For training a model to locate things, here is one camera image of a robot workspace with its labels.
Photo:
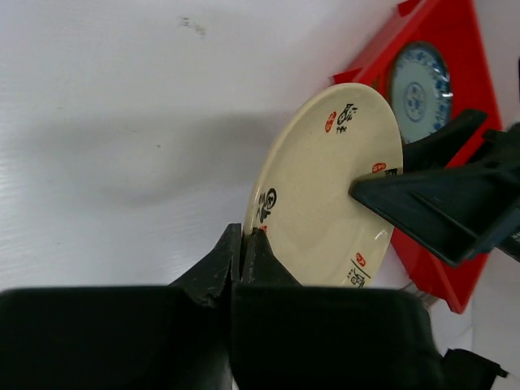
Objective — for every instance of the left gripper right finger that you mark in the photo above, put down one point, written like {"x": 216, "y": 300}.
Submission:
{"x": 287, "y": 336}

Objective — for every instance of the beige floral plate back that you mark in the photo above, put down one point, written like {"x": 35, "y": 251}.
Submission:
{"x": 301, "y": 200}

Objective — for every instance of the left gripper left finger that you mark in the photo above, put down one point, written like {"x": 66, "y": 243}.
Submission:
{"x": 133, "y": 337}

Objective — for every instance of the red plastic bin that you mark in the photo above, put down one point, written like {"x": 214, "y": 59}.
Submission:
{"x": 438, "y": 45}

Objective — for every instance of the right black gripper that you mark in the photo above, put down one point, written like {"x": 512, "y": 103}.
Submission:
{"x": 456, "y": 213}

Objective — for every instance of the blue patterned plate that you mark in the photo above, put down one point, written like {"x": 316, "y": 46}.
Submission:
{"x": 419, "y": 91}

